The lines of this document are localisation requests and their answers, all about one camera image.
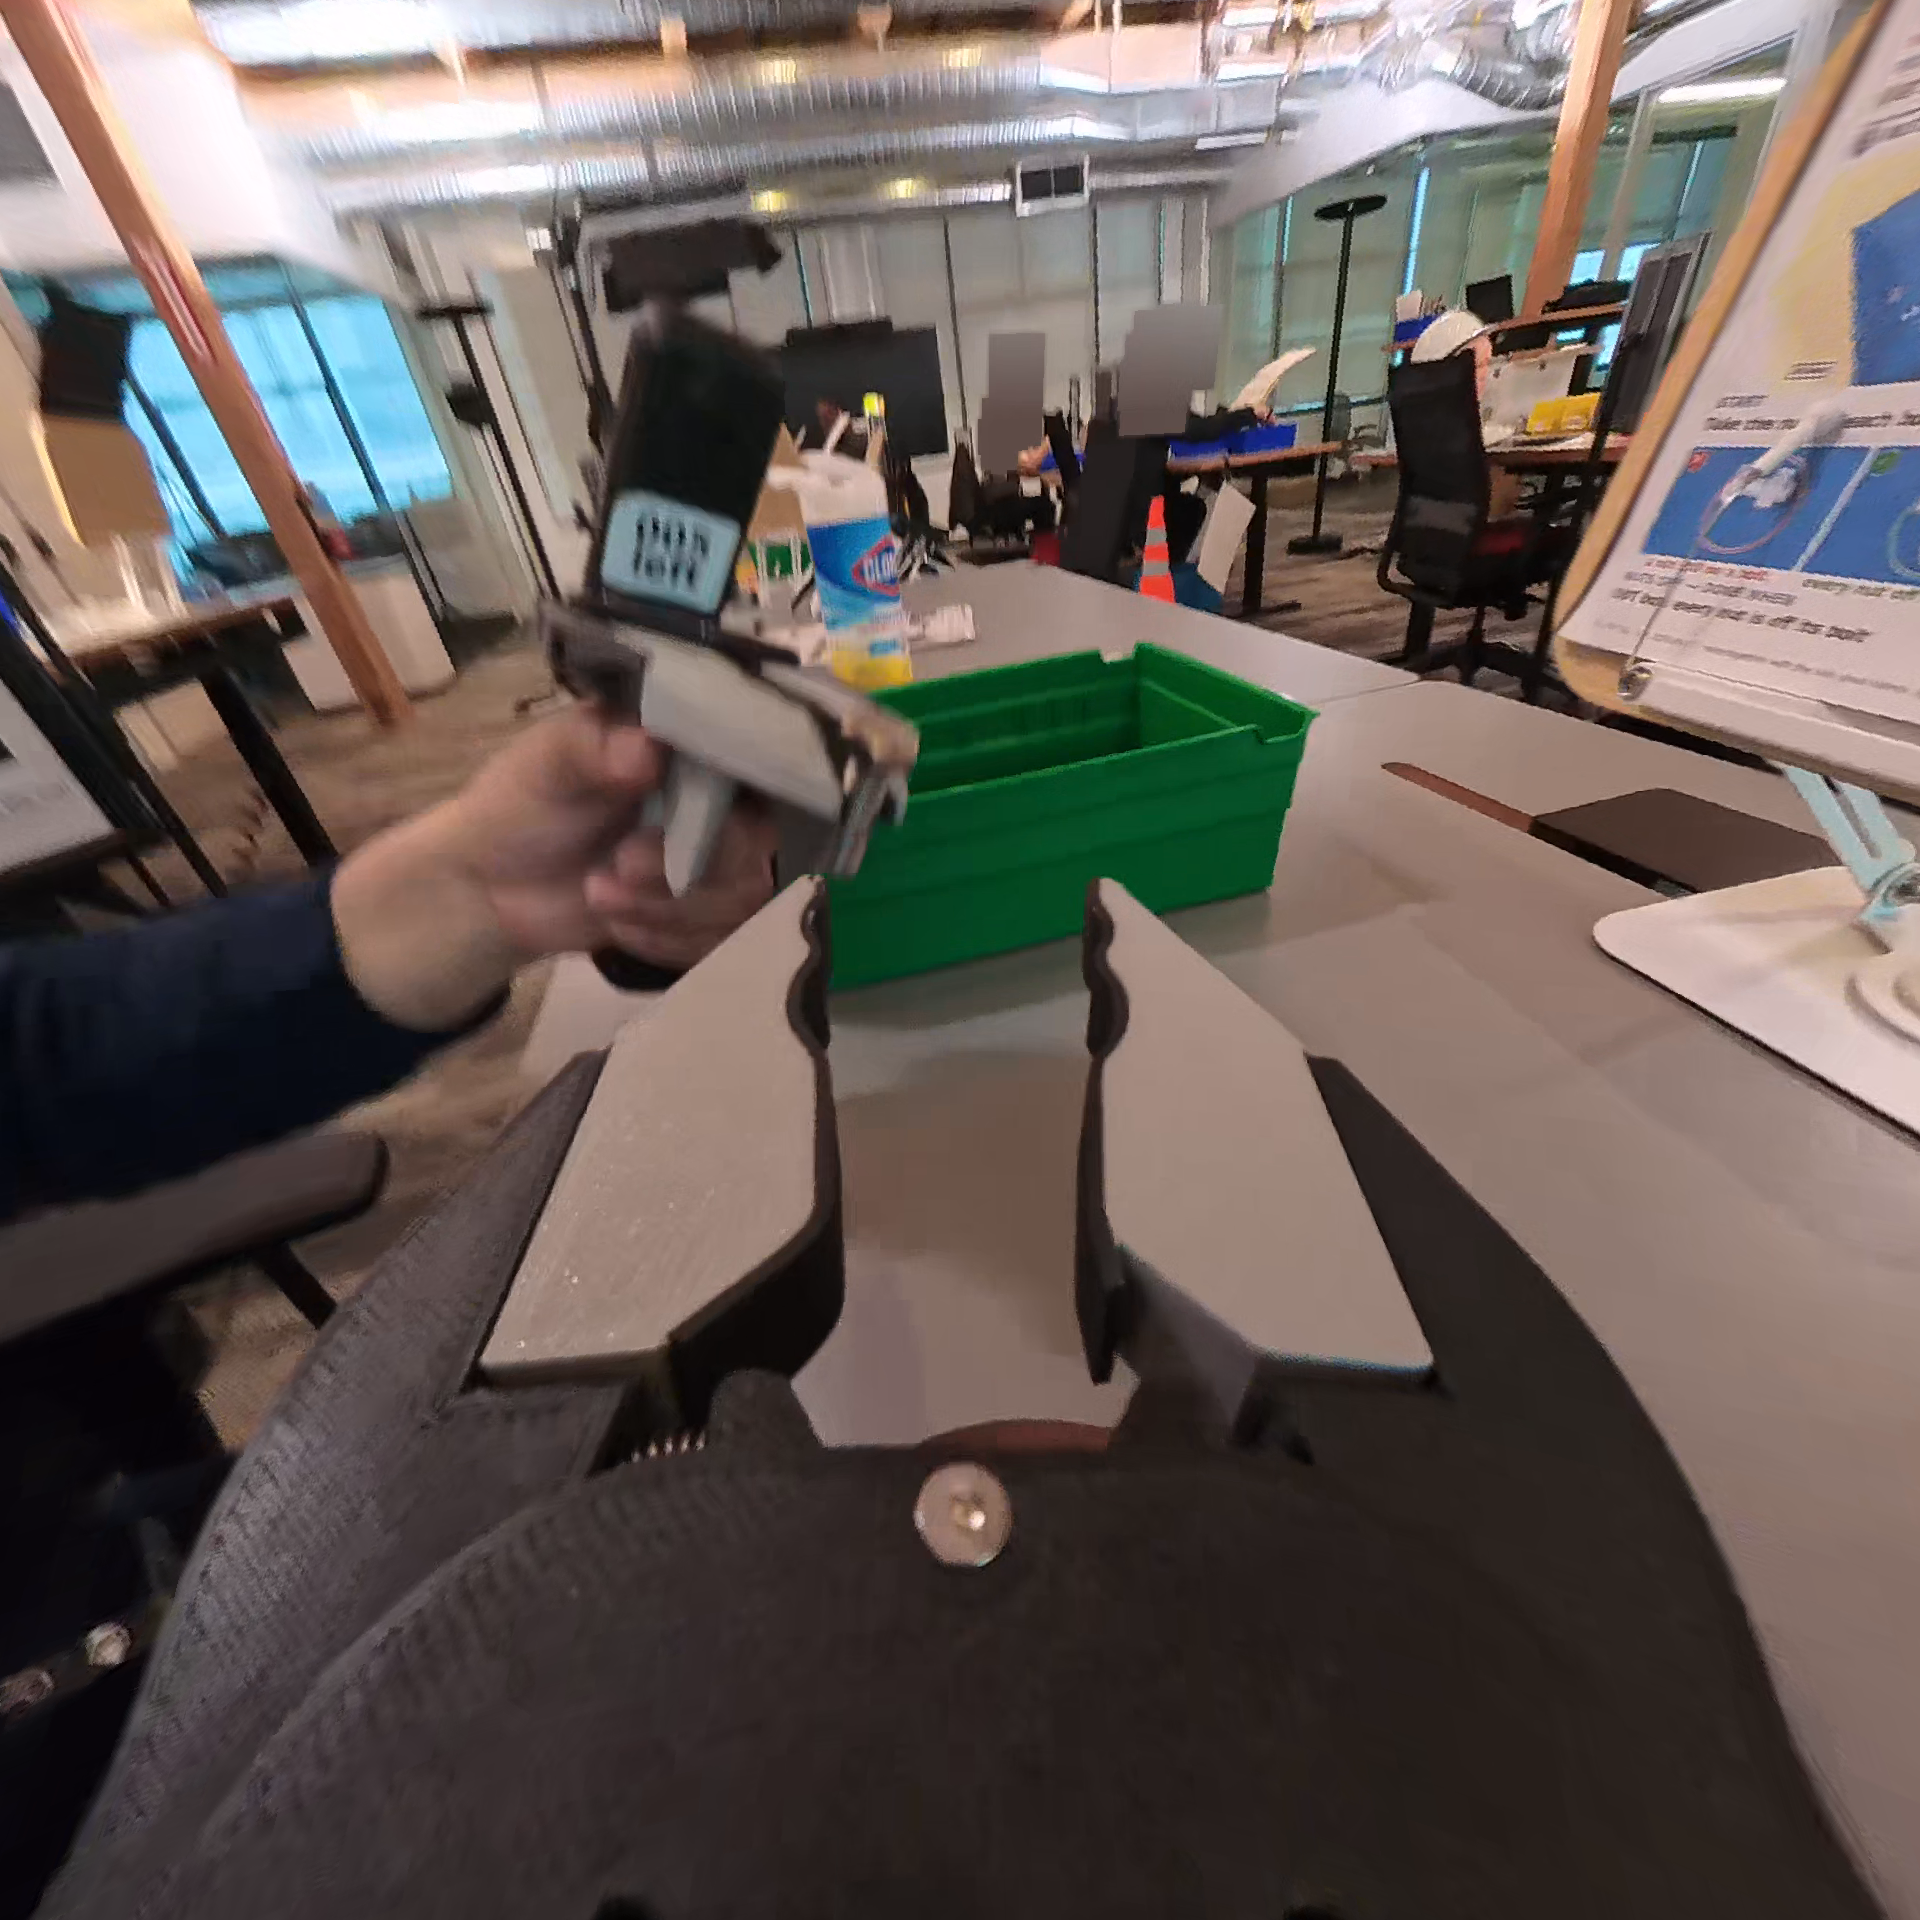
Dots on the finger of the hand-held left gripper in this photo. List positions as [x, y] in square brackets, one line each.
[741, 718]
[887, 772]

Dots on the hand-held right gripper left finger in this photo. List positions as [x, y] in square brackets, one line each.
[674, 1187]

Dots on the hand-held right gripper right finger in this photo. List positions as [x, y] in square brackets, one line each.
[1246, 1200]

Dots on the green plastic bin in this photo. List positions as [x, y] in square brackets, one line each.
[1077, 840]

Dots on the person's left forearm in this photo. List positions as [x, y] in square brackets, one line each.
[152, 1020]

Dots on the person's left hand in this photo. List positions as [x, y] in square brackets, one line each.
[511, 870]

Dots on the green white card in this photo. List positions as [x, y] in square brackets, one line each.
[772, 567]

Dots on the black studio light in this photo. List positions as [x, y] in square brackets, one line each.
[690, 258]

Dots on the disinfectant wipes canister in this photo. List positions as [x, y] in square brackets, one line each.
[858, 569]

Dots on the black floor lamp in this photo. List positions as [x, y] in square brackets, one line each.
[1341, 377]
[455, 311]

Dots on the orange traffic cone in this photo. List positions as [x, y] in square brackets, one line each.
[1158, 563]

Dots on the white cabinet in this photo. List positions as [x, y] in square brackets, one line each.
[378, 632]

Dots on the blue plastic bin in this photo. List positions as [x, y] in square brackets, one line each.
[1230, 439]

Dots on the person's black chair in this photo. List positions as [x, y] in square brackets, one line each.
[181, 1216]

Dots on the white folding stand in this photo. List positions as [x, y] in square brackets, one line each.
[1725, 962]

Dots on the black rectangular pad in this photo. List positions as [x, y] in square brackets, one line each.
[1678, 840]

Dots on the black office chair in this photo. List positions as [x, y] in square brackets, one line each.
[1449, 481]

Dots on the black framed marker sign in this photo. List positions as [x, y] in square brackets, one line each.
[36, 783]

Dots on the yellow box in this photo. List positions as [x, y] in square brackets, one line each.
[1562, 417]

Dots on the wooden display board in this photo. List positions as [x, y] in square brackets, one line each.
[1619, 493]

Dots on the person's body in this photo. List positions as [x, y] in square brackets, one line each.
[61, 1725]

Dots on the printed instruction sheet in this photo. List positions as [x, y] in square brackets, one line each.
[1799, 377]

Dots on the large black wall screen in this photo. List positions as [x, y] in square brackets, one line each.
[864, 388]

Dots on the silver air duct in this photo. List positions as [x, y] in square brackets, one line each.
[750, 89]

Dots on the wall air vent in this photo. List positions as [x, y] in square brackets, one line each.
[1052, 185]

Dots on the wooden post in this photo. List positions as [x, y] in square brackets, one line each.
[1575, 150]
[195, 343]

